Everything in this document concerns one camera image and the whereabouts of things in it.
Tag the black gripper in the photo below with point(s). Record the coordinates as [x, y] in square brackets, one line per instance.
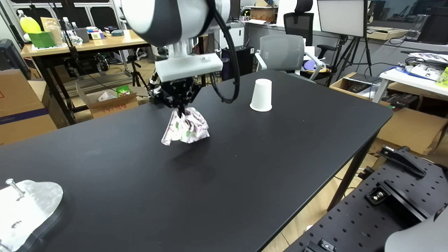
[174, 94]

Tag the white cloth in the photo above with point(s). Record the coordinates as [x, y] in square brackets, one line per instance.
[186, 129]

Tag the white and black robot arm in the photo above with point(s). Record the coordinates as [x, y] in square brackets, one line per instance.
[176, 24]

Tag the white upside-down paper cup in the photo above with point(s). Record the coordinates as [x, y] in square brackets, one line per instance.
[263, 96]

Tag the wooden desk with black legs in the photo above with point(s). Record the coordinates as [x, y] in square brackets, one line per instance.
[48, 58]

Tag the grey office chair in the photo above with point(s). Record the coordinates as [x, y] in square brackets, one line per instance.
[281, 52]

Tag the black office chair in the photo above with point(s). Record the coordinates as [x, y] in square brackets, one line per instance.
[300, 22]

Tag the whiteboard on tripod stand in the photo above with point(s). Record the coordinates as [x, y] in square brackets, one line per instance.
[348, 20]

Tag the black perforated breadboard plate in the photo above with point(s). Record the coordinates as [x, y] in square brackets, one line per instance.
[405, 199]

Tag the black camera tripod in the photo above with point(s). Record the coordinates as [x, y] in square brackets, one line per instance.
[137, 76]

